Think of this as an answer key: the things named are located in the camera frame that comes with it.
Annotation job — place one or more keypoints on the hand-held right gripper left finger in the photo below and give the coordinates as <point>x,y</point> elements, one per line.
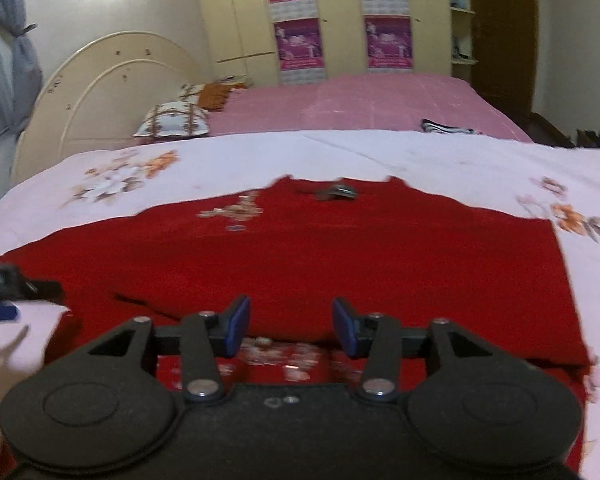
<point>237,327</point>

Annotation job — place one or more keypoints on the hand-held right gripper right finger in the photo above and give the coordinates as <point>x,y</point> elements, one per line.
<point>344,327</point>

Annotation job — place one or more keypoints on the red embroidered garment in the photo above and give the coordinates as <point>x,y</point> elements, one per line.
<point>330,250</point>

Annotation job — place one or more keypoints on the white floral bedsheet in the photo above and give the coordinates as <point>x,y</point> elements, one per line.
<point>430,160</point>

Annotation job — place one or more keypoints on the cream bed headboard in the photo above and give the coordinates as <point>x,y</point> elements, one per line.
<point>95,100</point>

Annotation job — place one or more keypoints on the large patterned pillow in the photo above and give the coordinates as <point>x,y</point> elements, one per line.
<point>172,120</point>

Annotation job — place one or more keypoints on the pink bedspread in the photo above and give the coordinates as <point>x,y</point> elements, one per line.
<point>355,105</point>

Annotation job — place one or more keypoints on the black white striped cloth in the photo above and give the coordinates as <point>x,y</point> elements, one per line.
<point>450,127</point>

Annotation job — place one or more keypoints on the grey curtain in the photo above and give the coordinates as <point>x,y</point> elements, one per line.
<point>5,50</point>

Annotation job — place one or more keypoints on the orange cloth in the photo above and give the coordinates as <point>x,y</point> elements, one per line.
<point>217,95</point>

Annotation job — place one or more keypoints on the small patterned pillow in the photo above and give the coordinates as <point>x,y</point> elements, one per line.
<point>190,92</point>

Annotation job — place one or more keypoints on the dark shelf item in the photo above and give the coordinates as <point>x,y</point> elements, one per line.
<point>460,51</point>

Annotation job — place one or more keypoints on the cream wardrobe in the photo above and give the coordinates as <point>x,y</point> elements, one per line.
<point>340,20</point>

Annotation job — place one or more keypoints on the cream shelf unit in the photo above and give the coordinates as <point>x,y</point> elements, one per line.
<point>462,25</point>

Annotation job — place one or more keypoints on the brown wooden door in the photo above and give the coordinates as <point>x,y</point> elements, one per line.
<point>505,35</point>

